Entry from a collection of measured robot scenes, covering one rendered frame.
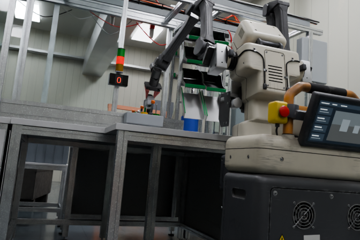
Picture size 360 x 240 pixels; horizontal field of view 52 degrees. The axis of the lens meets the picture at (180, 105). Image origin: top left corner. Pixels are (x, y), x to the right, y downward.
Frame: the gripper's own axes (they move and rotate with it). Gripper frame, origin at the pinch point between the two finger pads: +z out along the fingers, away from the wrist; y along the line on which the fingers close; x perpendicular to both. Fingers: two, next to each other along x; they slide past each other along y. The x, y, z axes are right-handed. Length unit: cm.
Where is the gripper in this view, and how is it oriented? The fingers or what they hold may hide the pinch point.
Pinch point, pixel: (149, 97)
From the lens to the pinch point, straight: 231.0
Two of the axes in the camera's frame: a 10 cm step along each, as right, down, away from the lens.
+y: -9.3, -1.1, -3.4
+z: -2.6, 8.5, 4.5
